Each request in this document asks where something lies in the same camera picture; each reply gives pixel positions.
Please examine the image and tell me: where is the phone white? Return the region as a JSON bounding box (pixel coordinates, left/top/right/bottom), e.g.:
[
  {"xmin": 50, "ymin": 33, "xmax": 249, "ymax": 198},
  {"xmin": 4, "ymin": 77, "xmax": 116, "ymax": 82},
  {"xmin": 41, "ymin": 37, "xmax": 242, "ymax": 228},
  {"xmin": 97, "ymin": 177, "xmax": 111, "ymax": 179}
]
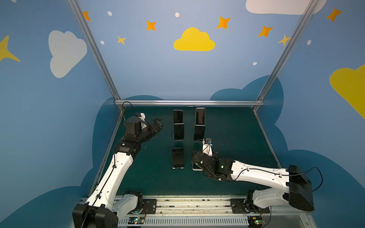
[{"xmin": 192, "ymin": 152, "xmax": 203, "ymax": 172}]

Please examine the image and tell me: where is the phone dark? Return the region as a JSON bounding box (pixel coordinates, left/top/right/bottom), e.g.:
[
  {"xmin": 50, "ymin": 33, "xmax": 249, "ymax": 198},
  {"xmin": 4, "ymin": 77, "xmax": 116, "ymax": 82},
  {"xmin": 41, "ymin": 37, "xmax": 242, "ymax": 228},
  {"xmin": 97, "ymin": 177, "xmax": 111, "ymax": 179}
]
[
  {"xmin": 174, "ymin": 123, "xmax": 184, "ymax": 141},
  {"xmin": 172, "ymin": 148, "xmax": 184, "ymax": 168},
  {"xmin": 194, "ymin": 125, "xmax": 205, "ymax": 141}
]

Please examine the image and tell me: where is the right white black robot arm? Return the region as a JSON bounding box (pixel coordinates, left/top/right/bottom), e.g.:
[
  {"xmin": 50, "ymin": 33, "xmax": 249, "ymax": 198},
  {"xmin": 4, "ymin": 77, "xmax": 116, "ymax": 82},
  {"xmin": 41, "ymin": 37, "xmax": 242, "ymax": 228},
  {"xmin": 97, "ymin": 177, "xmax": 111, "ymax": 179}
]
[{"xmin": 192, "ymin": 152, "xmax": 315, "ymax": 213}]

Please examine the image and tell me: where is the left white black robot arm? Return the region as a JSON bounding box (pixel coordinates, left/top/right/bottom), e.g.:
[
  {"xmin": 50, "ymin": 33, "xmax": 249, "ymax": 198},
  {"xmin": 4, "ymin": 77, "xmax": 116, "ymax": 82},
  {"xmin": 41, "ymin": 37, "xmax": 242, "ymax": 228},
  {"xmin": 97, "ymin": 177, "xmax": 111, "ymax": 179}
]
[{"xmin": 72, "ymin": 113, "xmax": 163, "ymax": 228}]

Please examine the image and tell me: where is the back left phone purple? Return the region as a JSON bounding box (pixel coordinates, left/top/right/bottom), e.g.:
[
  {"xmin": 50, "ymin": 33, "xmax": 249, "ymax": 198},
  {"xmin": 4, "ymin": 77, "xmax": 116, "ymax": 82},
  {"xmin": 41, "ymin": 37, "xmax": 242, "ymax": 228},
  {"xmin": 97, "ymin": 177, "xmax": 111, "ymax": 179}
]
[{"xmin": 173, "ymin": 110, "xmax": 183, "ymax": 124}]

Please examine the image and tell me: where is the back right phone silver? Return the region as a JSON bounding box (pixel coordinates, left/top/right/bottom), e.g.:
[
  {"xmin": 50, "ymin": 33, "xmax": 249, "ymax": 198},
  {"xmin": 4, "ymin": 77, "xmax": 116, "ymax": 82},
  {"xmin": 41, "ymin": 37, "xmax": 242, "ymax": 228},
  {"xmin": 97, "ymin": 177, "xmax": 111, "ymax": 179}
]
[{"xmin": 195, "ymin": 107, "xmax": 206, "ymax": 125}]

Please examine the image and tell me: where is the right green circuit board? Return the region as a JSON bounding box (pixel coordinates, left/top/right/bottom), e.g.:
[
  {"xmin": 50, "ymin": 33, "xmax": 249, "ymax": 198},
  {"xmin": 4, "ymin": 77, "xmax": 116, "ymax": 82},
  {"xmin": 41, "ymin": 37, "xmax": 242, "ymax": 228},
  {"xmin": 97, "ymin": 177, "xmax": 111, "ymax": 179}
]
[{"xmin": 248, "ymin": 217, "xmax": 265, "ymax": 228}]

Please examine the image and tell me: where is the green circuit board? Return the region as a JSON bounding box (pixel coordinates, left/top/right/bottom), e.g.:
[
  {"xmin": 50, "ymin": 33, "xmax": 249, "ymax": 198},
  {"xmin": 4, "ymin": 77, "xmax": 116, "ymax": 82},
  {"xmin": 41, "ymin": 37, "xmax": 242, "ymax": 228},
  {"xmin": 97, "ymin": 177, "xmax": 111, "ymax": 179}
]
[
  {"xmin": 248, "ymin": 217, "xmax": 265, "ymax": 228},
  {"xmin": 127, "ymin": 217, "xmax": 145, "ymax": 225}
]

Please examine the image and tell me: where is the back horizontal aluminium bar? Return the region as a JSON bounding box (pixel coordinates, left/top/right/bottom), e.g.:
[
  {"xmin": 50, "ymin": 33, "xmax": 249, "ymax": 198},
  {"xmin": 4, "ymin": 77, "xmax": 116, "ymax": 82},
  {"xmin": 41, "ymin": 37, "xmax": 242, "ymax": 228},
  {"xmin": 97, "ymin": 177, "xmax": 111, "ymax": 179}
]
[{"xmin": 115, "ymin": 100, "xmax": 264, "ymax": 106}]

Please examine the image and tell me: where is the left green circuit board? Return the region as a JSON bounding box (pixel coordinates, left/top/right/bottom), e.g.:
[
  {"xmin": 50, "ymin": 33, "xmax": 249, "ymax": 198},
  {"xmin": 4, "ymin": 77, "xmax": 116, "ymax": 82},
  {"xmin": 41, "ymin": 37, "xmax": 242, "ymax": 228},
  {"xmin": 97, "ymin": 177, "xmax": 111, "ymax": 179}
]
[{"xmin": 127, "ymin": 217, "xmax": 145, "ymax": 225}]

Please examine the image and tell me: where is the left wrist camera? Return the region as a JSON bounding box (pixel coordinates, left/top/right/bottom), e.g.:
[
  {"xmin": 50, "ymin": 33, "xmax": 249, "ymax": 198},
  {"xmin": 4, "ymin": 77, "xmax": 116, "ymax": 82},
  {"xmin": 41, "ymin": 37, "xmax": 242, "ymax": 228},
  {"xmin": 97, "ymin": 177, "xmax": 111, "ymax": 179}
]
[{"xmin": 135, "ymin": 113, "xmax": 145, "ymax": 121}]

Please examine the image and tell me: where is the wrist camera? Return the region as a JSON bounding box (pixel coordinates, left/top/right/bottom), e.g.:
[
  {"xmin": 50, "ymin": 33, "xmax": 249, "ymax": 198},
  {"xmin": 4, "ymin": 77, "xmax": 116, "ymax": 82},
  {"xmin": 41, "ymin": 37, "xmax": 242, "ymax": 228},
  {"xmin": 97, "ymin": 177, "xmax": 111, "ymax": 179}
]
[
  {"xmin": 135, "ymin": 113, "xmax": 145, "ymax": 121},
  {"xmin": 202, "ymin": 138, "xmax": 213, "ymax": 157}
]

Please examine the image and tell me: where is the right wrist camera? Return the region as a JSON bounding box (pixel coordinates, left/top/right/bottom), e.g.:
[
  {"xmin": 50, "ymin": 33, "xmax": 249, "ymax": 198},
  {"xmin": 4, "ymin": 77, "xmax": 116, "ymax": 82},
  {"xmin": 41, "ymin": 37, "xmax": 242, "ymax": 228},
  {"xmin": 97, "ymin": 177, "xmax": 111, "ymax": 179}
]
[{"xmin": 202, "ymin": 138, "xmax": 213, "ymax": 157}]

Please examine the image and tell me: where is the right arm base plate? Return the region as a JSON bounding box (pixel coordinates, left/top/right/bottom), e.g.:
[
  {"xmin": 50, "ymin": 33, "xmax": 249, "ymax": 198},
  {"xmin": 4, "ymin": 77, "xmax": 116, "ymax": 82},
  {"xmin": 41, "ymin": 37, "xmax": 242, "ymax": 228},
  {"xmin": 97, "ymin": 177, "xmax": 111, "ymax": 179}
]
[{"xmin": 230, "ymin": 199, "xmax": 270, "ymax": 214}]

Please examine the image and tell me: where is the aluminium mounting rail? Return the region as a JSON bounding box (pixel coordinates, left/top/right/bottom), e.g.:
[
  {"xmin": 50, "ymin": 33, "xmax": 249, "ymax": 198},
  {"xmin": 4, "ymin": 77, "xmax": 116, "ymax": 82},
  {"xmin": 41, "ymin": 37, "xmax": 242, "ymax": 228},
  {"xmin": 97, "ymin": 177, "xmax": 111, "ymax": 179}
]
[{"xmin": 116, "ymin": 196, "xmax": 316, "ymax": 228}]

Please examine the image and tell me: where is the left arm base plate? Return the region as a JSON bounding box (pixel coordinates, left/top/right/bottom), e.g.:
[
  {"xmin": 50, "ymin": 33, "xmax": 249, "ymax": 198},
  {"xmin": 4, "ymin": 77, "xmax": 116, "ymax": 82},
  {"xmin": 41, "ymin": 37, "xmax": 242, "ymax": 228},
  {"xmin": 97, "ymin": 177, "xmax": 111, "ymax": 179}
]
[{"xmin": 128, "ymin": 199, "xmax": 157, "ymax": 215}]

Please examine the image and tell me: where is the left aluminium frame post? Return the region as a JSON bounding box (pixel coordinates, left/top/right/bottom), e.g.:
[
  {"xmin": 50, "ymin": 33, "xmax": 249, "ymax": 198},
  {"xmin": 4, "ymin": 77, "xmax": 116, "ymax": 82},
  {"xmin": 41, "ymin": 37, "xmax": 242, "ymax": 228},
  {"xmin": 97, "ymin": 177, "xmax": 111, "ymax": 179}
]
[{"xmin": 67, "ymin": 0, "xmax": 120, "ymax": 100}]

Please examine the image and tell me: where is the aluminium frame post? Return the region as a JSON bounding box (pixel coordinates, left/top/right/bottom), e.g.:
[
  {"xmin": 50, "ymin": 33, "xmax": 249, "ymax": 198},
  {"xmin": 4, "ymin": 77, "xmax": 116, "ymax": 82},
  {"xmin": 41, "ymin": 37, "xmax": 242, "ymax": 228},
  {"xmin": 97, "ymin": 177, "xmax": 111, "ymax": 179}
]
[
  {"xmin": 257, "ymin": 0, "xmax": 319, "ymax": 102},
  {"xmin": 67, "ymin": 0, "xmax": 120, "ymax": 100}
]

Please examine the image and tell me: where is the right aluminium frame post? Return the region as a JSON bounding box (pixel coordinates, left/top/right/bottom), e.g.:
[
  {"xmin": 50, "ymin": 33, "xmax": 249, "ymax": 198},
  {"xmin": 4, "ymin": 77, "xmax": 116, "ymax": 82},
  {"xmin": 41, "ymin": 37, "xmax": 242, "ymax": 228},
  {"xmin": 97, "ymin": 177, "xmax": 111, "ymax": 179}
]
[{"xmin": 257, "ymin": 0, "xmax": 319, "ymax": 102}]

